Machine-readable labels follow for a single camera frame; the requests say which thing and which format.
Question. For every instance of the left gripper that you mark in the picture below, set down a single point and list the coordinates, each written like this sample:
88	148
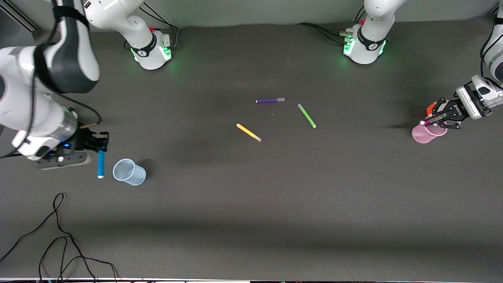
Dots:
456	108

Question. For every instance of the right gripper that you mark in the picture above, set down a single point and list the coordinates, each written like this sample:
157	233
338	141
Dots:
84	140

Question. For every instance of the blue marker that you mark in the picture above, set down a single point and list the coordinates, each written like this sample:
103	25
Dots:
101	165

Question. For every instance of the pink marker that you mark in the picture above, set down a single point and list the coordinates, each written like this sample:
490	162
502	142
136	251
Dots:
423	123

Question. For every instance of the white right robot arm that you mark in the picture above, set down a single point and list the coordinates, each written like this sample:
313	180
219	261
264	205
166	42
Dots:
23	98

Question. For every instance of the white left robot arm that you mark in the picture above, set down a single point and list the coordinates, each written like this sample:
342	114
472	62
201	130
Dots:
365	47

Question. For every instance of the colourful puzzle cube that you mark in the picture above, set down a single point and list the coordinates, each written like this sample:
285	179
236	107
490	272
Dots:
431	110

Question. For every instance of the translucent pink plastic cup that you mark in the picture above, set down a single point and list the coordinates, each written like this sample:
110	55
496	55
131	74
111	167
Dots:
424	136

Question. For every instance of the translucent blue plastic cup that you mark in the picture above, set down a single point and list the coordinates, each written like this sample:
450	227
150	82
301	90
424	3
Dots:
131	175

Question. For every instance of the green marker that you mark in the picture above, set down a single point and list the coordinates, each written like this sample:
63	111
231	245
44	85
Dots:
306	115

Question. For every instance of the yellow marker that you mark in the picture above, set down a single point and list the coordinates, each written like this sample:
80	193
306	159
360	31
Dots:
248	132

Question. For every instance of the dark grey table mat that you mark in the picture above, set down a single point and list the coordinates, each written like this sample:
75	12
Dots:
251	216

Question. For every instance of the purple marker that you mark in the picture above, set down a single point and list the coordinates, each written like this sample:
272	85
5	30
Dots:
269	100

